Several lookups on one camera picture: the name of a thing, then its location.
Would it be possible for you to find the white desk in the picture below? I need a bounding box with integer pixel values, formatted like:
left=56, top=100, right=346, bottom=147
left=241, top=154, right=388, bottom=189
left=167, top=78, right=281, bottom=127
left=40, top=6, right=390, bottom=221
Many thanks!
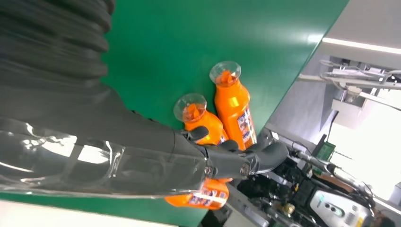
left=0, top=200, right=179, bottom=227

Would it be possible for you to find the green table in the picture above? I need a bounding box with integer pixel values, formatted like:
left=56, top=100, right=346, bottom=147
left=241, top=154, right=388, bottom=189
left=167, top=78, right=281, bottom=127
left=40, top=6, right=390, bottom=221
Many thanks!
left=0, top=0, right=350, bottom=227

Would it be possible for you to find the green circuit board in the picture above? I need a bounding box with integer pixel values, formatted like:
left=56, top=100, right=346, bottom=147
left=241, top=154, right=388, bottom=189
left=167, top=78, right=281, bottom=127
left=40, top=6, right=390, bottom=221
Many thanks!
left=312, top=141, right=336, bottom=176

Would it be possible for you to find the white and black machine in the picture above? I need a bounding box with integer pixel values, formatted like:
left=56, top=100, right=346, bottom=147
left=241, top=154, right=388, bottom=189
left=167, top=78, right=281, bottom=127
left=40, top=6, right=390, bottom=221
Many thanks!
left=235, top=150, right=376, bottom=227

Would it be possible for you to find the white metal table frame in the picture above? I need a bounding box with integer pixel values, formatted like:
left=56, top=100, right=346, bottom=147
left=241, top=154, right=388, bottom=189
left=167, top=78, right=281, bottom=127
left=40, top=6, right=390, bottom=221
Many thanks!
left=296, top=58, right=401, bottom=112

